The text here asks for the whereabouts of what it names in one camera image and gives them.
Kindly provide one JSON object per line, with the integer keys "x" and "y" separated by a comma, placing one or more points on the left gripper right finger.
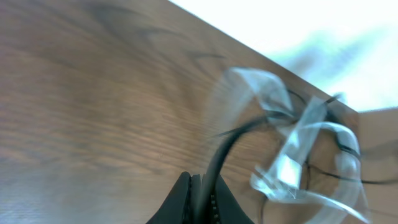
{"x": 224, "y": 208}

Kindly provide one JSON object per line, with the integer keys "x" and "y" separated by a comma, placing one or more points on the brown cardboard box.
{"x": 378, "y": 139}

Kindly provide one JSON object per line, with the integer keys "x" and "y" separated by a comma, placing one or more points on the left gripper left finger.
{"x": 176, "y": 207}

